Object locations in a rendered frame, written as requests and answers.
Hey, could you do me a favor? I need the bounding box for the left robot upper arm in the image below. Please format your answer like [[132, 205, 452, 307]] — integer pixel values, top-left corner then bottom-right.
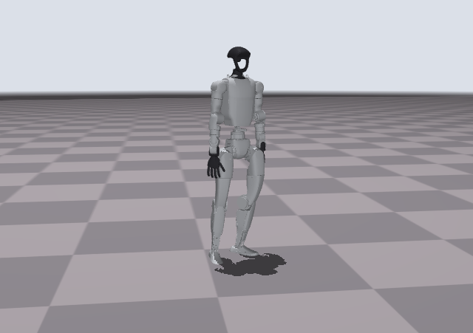
[[252, 80, 266, 122]]

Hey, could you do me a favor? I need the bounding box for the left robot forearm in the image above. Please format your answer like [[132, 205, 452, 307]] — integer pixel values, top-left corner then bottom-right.
[[254, 119, 266, 148]]

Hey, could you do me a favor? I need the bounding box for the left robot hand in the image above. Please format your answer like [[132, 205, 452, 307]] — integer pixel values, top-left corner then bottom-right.
[[260, 142, 265, 158]]

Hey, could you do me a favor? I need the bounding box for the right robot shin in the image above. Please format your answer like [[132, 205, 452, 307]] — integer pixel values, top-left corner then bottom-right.
[[211, 199, 225, 253]]

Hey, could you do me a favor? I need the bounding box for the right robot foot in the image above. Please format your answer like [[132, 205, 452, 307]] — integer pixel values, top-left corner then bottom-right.
[[208, 249, 223, 264]]

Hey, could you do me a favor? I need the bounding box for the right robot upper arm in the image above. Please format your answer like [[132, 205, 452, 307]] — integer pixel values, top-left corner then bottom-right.
[[210, 80, 228, 124]]

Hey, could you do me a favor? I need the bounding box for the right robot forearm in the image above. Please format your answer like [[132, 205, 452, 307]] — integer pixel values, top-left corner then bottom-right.
[[209, 113, 220, 154]]

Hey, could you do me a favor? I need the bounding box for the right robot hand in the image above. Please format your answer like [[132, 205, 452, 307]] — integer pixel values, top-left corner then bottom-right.
[[207, 146, 225, 179]]

